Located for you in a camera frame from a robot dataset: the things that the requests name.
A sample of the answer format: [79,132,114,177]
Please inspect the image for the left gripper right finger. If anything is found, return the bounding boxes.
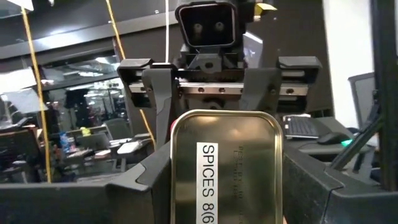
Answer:
[281,145,343,224]

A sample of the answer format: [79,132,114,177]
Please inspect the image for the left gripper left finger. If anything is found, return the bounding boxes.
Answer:
[105,142,174,224]

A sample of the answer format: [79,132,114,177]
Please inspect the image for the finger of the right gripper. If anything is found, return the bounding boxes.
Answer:
[141,67,181,150]
[239,67,283,118]

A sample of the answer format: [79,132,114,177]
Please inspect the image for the black pepper spice tin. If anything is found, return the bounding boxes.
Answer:
[170,108,284,224]

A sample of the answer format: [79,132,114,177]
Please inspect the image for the dark desk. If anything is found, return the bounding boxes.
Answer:
[281,116,374,162]

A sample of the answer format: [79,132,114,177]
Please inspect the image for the black keyboard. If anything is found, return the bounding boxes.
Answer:
[282,114,320,140]

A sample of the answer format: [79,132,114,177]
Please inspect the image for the grey office chair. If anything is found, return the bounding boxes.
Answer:
[104,117,133,141]
[347,72,377,128]

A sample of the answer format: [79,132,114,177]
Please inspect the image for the black computer mouse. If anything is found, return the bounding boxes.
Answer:
[317,132,351,146]

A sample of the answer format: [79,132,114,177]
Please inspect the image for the black diagonal brace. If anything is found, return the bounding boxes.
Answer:
[329,105,384,171]

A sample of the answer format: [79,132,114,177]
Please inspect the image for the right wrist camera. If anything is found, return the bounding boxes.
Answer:
[174,0,239,50]

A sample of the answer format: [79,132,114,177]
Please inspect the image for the yellow rope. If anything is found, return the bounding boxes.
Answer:
[104,0,156,150]
[20,6,53,184]

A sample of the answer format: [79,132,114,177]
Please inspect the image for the black upright post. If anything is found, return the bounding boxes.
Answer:
[370,0,398,191]

